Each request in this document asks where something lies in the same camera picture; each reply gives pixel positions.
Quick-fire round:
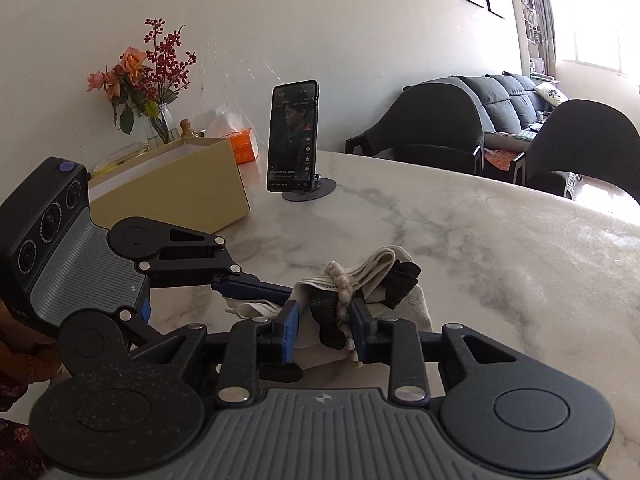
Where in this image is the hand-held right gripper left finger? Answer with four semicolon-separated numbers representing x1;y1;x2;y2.
132;300;304;407

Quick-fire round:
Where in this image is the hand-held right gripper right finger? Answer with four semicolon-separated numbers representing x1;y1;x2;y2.
349;299;518;406

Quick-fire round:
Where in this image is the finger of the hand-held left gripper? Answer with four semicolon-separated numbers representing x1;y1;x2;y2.
119;310;304;385
139;229;295;307

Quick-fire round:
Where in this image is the beige braided rope bracelet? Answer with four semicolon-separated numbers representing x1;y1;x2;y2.
325;260;364;369

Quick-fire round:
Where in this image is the white shopping bag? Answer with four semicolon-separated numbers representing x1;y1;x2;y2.
222;245;434;358

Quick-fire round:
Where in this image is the yellow cardboard box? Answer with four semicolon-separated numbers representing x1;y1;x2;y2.
87;136;251;237

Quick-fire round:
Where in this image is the person's left forearm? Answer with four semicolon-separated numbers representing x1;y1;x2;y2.
0;300;65;386

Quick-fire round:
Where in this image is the orange tissue box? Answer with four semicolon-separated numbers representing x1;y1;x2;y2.
192;105;261;165

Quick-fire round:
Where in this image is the black smartphone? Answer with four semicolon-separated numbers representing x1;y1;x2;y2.
266;79;320;194

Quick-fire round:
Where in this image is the glass vase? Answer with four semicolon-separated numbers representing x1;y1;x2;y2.
145;102;181;147

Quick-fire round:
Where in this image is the flower bouquet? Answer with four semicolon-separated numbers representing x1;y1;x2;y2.
86;17;197;136

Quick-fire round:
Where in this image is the red patterned cushion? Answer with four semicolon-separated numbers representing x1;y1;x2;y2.
482;147;525;171

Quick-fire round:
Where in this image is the black dining chair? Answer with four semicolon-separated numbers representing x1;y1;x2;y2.
511;99;640;200
345;80;486;177

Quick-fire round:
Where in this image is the dark grey sofa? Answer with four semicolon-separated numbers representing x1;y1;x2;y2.
450;72;568;153

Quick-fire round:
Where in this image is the white sofa pillow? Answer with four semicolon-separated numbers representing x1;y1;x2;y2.
534;82;570;107

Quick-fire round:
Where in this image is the white bookshelf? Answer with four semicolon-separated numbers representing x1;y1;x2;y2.
507;0;548;81

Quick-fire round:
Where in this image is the grey curtain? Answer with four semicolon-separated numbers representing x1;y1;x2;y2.
530;0;560;78

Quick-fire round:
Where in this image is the window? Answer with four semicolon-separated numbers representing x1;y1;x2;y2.
550;0;640;78

